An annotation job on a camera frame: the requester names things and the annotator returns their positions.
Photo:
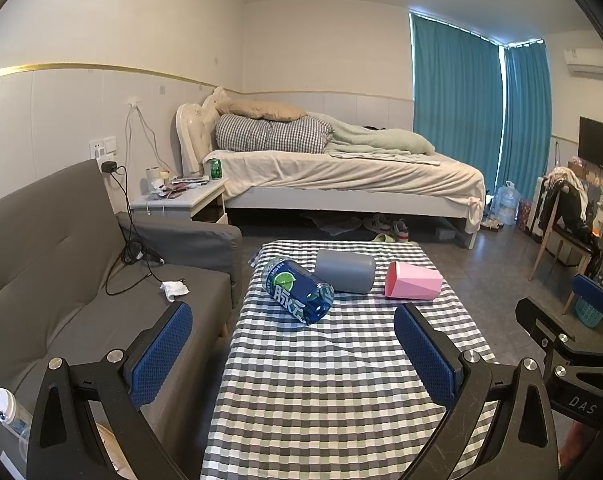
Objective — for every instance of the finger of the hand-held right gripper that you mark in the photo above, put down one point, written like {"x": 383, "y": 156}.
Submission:
{"x": 590, "y": 296}
{"x": 541, "y": 320}

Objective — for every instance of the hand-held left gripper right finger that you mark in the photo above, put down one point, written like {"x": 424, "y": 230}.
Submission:
{"x": 424, "y": 355}

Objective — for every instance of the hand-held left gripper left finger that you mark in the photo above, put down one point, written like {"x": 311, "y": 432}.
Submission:
{"x": 164, "y": 355}

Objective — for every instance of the pink cup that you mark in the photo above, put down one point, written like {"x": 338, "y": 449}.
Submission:
{"x": 415, "y": 283}

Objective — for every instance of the grey cup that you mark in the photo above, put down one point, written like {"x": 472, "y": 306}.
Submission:
{"x": 345, "y": 270}

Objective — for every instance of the person's right forearm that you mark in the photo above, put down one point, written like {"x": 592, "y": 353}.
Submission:
{"x": 569, "y": 452}

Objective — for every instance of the light blue basket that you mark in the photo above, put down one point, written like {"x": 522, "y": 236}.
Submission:
{"x": 589, "y": 314}

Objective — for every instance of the wooden chair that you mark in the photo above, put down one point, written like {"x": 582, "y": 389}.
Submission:
{"x": 569, "y": 242}

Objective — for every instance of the crumpled white tissue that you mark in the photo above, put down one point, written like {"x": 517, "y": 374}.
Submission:
{"x": 174, "y": 290}

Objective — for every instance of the black and white clothes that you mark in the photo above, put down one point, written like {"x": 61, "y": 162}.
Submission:
{"x": 566, "y": 200}

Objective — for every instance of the black hair dryer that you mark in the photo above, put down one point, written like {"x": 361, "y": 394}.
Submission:
{"x": 144, "y": 254}

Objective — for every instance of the checked tablecloth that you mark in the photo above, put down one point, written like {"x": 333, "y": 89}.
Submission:
{"x": 311, "y": 390}

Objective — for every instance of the large water jug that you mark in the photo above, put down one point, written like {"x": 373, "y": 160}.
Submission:
{"x": 507, "y": 204}

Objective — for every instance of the green slipper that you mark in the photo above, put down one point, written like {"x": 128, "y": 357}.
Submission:
{"x": 383, "y": 238}

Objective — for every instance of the grey sneaker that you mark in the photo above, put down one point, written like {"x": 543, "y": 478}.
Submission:
{"x": 401, "y": 230}
{"x": 377, "y": 224}

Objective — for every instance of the blue drink bottle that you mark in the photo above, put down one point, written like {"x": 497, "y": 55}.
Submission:
{"x": 299, "y": 292}

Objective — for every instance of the grey sofa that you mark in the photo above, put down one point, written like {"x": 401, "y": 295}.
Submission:
{"x": 51, "y": 260}

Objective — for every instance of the black television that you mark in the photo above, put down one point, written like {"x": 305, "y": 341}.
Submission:
{"x": 601, "y": 142}

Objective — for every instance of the light blue nightstand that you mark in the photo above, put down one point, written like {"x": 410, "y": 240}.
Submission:
{"x": 181, "y": 197}

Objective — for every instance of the clear bottle with white cap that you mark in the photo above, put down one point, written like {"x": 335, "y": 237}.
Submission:
{"x": 12, "y": 417}

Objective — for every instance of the white mug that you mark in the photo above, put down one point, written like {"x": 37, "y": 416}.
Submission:
{"x": 155, "y": 173}

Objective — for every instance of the narrow teal curtain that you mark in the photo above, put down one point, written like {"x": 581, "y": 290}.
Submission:
{"x": 526, "y": 120}

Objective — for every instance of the green drink can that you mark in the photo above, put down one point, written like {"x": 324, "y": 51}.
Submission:
{"x": 216, "y": 169}

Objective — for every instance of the beige bed sheet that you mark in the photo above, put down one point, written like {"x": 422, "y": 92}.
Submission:
{"x": 351, "y": 175}

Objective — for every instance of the black charger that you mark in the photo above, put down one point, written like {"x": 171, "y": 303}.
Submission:
{"x": 109, "y": 166}

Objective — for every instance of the light green blanket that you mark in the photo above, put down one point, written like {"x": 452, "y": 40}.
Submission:
{"x": 376, "y": 142}

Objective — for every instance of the bed with beige sheets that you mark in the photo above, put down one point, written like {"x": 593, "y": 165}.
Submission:
{"x": 194, "y": 130}

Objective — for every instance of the wide teal curtain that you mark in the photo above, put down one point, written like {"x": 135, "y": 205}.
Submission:
{"x": 454, "y": 105}

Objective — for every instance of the white air conditioner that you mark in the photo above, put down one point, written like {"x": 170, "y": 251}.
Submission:
{"x": 594, "y": 62}

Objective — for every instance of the checkered pillow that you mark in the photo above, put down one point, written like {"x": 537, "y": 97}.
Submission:
{"x": 271, "y": 134}

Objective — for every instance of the beige pillow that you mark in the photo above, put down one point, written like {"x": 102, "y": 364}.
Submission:
{"x": 269, "y": 111}

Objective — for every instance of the white wall outlet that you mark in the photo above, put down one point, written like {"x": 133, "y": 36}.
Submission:
{"x": 102, "y": 146}

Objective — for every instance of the white wall socket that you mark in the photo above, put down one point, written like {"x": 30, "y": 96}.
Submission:
{"x": 133, "y": 101}

